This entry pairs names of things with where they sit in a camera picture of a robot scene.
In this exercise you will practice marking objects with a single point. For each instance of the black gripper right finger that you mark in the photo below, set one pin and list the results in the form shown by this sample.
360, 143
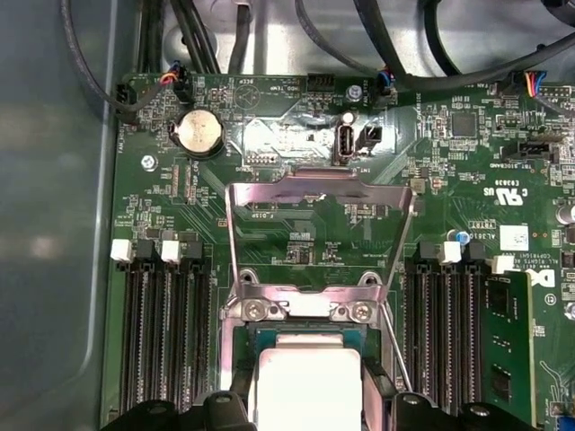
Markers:
418, 415

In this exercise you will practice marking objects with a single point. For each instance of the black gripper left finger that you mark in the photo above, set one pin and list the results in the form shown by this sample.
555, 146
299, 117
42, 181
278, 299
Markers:
220, 410

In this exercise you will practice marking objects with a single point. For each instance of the metal locking lever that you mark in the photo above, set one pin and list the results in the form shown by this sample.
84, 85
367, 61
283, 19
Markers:
400, 354

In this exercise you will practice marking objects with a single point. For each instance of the CPU with silver top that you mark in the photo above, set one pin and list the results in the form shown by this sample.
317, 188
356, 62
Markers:
310, 386

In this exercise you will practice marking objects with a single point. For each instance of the metal socket cover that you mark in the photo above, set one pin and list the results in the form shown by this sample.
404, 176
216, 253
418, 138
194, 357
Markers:
314, 185

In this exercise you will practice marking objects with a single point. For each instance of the CPU socket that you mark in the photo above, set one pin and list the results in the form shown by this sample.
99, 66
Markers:
233, 345

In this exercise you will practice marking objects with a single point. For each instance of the green RAM stick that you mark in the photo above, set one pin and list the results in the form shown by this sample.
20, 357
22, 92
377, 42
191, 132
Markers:
507, 323

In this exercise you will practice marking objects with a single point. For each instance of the green motherboard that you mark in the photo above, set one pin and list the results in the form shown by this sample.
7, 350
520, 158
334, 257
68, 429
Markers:
449, 179

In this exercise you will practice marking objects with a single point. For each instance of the black PC case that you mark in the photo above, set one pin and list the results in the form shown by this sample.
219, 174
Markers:
45, 224

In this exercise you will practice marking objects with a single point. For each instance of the silver coin battery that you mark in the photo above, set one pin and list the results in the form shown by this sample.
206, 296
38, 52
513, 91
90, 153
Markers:
199, 133

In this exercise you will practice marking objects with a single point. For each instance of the silver USB port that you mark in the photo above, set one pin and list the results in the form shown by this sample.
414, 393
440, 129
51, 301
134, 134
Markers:
345, 144

